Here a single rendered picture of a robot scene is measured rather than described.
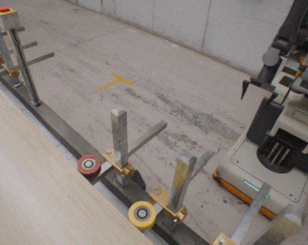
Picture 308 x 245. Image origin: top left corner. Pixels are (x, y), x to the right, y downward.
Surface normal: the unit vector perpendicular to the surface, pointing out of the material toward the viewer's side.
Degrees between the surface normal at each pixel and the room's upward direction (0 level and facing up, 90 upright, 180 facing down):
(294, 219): 45
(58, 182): 0
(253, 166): 0
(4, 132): 0
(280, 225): 90
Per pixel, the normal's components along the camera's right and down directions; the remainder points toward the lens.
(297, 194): 0.06, -0.73
